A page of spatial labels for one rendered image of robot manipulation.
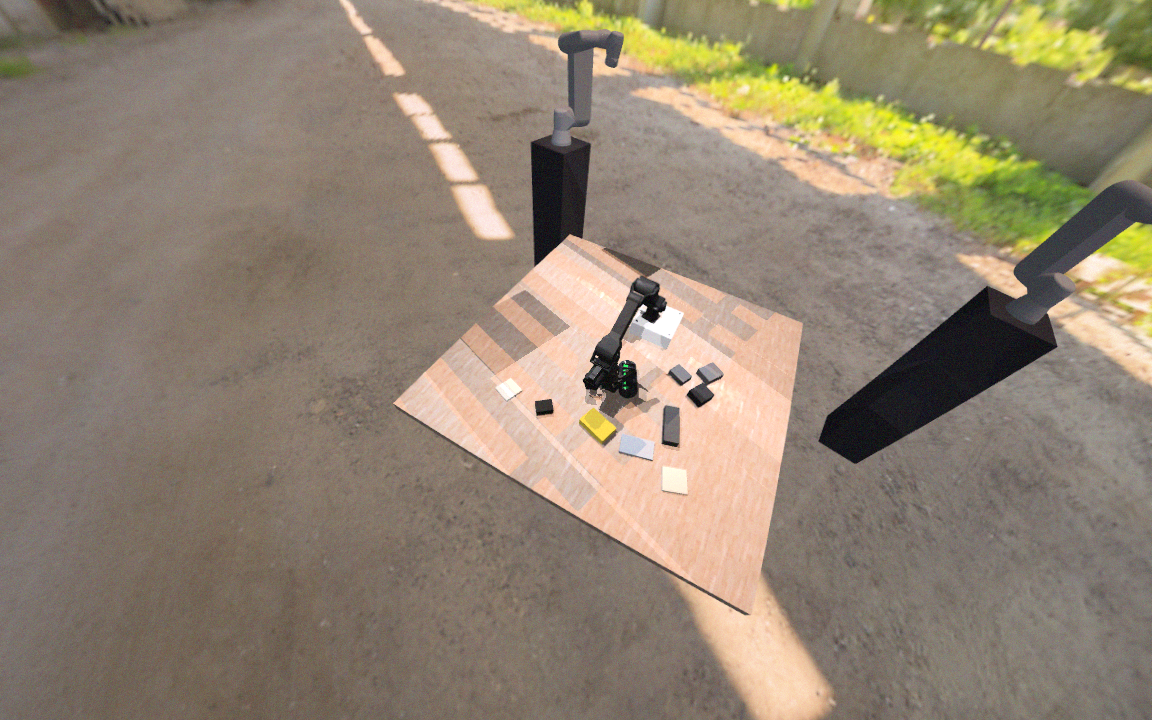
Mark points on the yellow rectangular block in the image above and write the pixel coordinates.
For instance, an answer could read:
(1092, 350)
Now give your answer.
(597, 425)

